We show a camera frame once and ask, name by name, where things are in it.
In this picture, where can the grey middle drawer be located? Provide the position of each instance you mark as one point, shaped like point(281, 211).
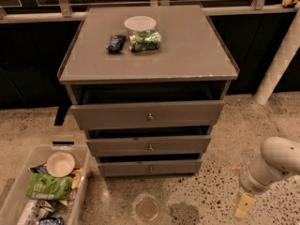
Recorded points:
point(143, 146)

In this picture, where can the white diagonal pillar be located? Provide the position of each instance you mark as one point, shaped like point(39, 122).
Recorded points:
point(283, 57)

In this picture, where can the green snack bag on cabinet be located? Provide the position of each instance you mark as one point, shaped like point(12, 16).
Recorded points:
point(144, 40)

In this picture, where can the round floor drain cover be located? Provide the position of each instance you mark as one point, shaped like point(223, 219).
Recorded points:
point(146, 208)

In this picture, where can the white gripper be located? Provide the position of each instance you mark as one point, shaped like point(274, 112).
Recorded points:
point(250, 182)

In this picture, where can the white packet in bin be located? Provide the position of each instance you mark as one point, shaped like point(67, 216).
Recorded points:
point(34, 211)

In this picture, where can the cream bowl in bin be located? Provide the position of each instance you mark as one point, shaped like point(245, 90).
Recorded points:
point(60, 164)

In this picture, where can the green chip bag in bin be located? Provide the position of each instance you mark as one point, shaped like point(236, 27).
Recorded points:
point(47, 187)

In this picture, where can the grey drawer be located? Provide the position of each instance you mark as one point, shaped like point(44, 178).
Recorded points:
point(145, 168)
point(148, 115)
point(143, 146)

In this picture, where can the clear plastic storage bin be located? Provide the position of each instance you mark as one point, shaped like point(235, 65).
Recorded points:
point(16, 199)

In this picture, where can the grey bottom drawer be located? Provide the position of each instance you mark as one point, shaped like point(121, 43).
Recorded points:
point(145, 168)

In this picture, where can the metal railing frame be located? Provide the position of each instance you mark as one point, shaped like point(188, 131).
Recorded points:
point(150, 3)

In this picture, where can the grey drawer cabinet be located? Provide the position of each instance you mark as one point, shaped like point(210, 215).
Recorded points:
point(191, 64)

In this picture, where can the yellow object on ledge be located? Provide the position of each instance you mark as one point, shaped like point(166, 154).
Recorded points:
point(289, 3)

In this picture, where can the white plastic bowl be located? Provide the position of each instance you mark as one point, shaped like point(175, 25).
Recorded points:
point(139, 24)

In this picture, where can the blue packet in bin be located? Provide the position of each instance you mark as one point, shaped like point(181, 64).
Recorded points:
point(51, 221)

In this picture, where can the dark blue snack packet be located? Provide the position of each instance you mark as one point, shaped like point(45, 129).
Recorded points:
point(116, 43)

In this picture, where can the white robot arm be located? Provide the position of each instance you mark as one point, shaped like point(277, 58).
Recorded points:
point(279, 159)

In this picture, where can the grey top drawer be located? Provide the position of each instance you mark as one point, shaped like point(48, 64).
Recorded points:
point(148, 115)

